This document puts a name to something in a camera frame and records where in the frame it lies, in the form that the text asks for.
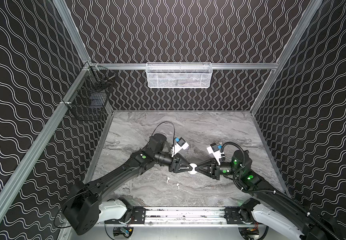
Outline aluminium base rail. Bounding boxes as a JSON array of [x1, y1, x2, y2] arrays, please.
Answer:
[[61, 205, 309, 228]]

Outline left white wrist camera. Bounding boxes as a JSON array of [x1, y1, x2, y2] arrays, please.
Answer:
[[171, 138, 189, 157]]

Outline white earbud charging case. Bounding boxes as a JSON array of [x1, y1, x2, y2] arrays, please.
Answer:
[[188, 163, 198, 175]]

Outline white wire mesh basket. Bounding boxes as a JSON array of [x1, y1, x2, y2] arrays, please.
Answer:
[[145, 62, 213, 89]]

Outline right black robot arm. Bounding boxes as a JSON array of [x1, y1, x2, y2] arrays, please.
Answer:
[[195, 150, 342, 240]]

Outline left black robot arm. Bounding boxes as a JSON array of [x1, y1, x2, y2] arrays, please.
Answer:
[[61, 134, 193, 236]]

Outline black wire mesh basket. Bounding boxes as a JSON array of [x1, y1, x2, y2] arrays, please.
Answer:
[[66, 66, 117, 122]]

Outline black corrugated cable conduit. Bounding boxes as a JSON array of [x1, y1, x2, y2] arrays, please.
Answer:
[[220, 141, 339, 240]]

